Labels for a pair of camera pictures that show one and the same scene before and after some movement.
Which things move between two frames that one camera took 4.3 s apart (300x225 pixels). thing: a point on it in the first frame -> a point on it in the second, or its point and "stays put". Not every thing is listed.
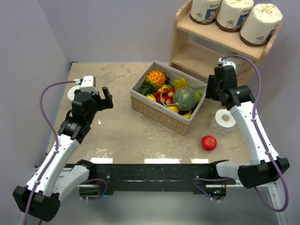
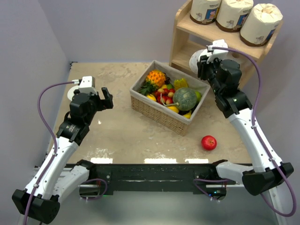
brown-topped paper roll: (231, 14) stays put
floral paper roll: (223, 124) -> (195, 58)
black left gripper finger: (106, 93) stays put
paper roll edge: (260, 25) stays put
